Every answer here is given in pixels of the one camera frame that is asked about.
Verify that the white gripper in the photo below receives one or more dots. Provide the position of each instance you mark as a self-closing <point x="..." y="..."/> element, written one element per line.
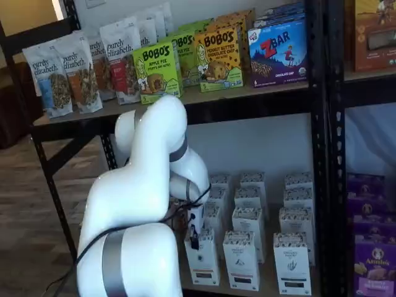
<point x="196" y="221"/>

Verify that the white box yellow strip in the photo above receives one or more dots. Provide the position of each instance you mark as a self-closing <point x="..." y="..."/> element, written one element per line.
<point x="220" y="181"/>
<point x="204" y="266"/>
<point x="213" y="219"/>
<point x="218" y="198"/>

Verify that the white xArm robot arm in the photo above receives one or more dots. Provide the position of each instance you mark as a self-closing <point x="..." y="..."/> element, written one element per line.
<point x="133" y="185"/>

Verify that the white box pink strip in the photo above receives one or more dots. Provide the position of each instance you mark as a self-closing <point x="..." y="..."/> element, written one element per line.
<point x="252" y="179"/>
<point x="249" y="198"/>
<point x="247" y="219"/>
<point x="241" y="266"/>

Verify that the white box black strip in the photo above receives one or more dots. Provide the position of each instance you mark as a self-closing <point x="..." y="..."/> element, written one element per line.
<point x="297" y="198"/>
<point x="295" y="221"/>
<point x="298" y="181"/>
<point x="290" y="269"/>

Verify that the black metal wood shelf rack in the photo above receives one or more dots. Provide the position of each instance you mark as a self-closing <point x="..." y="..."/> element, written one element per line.
<point x="332" y="154"/>
<point x="247" y="105"/>

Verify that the green Bobo's apple pie box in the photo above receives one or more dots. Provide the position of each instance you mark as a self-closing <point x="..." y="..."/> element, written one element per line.
<point x="157" y="68"/>

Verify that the purple Annie's box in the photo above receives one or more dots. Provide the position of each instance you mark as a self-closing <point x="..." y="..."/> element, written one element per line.
<point x="374" y="227"/>
<point x="365" y="185"/>
<point x="368" y="205"/>
<point x="374" y="269"/>

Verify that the yellow Bobo's peanut butter box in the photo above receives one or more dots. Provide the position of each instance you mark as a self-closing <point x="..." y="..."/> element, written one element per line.
<point x="235" y="20"/>
<point x="218" y="58"/>

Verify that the purple ZBar box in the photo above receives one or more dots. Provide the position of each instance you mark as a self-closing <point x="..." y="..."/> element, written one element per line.
<point x="278" y="15"/>
<point x="278" y="58"/>

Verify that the brown Annie's box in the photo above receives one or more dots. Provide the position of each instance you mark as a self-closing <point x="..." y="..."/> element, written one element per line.
<point x="374" y="37"/>

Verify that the orange label granola bag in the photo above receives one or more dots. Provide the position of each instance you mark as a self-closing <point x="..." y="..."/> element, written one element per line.
<point x="83" y="86"/>
<point x="104" y="71"/>

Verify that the red label granola bag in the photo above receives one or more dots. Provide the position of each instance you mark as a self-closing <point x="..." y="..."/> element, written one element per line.
<point x="123" y="62"/>

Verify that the pale plastic sheet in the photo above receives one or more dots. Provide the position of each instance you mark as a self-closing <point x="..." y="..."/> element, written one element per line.
<point x="371" y="139"/>

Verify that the blue label granola bag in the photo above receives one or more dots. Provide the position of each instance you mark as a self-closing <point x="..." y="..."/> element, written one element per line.
<point x="52" y="89"/>

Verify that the white granola bag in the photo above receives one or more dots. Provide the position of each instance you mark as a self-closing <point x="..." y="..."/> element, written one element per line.
<point x="147" y="31"/>
<point x="164" y="21"/>

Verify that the dark brown couch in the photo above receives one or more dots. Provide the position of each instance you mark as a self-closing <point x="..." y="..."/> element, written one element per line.
<point x="12" y="108"/>

